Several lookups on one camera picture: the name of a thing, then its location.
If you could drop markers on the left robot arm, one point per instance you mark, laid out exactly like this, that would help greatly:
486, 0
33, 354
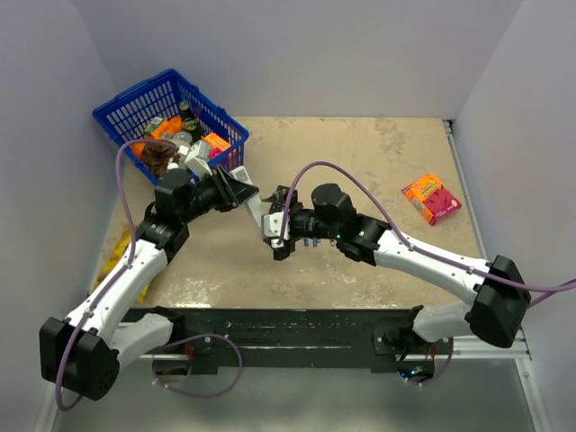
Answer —
85, 351

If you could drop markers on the green glass bottle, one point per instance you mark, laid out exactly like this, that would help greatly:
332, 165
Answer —
190, 123

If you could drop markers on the pink orange snack box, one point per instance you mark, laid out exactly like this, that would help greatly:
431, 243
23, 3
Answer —
431, 198

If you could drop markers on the white air conditioner remote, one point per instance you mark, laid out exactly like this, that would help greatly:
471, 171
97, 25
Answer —
247, 194

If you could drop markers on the yellow Lays chips bag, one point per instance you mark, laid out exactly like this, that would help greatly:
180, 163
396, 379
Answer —
119, 251

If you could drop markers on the blue plastic basket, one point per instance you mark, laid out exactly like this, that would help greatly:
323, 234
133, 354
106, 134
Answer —
125, 117

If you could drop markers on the orange pink box in basket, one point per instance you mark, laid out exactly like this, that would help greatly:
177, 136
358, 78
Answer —
217, 144

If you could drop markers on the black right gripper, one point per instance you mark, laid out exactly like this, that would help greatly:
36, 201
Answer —
283, 253

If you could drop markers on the tin can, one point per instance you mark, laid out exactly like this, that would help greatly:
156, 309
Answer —
184, 136

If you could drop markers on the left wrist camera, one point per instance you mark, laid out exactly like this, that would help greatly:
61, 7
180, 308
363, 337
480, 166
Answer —
195, 158

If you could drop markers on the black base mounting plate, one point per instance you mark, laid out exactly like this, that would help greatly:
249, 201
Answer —
374, 339

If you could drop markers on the orange fruit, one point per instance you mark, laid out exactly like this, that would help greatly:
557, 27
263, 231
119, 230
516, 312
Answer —
137, 148

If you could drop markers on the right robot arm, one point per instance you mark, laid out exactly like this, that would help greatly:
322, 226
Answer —
490, 306

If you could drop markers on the orange juice carton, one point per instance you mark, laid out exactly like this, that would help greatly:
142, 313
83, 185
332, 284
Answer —
162, 128

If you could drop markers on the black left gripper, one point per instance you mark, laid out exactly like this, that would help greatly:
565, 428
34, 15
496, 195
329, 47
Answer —
230, 192

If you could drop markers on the brown crumpled bag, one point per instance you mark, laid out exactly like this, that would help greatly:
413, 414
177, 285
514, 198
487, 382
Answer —
156, 158

